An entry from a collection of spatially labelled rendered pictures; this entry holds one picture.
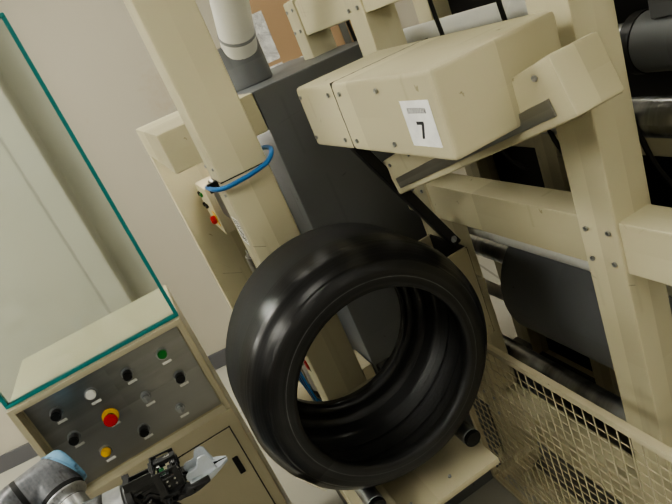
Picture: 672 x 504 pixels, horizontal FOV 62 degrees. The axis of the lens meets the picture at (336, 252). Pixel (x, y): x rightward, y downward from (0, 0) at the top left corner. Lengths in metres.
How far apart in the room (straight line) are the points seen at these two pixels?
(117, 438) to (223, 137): 1.08
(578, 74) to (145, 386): 1.55
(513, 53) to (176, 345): 1.38
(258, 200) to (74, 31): 2.57
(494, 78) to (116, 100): 3.08
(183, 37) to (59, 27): 2.49
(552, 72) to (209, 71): 0.79
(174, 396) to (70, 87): 2.34
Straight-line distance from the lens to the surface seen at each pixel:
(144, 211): 3.87
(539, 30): 0.99
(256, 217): 1.42
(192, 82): 1.38
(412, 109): 0.95
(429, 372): 1.58
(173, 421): 2.02
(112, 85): 3.79
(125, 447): 2.05
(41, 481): 1.73
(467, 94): 0.91
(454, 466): 1.56
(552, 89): 0.90
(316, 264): 1.14
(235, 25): 1.89
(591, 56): 0.93
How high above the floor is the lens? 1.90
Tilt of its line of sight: 21 degrees down
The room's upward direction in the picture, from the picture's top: 23 degrees counter-clockwise
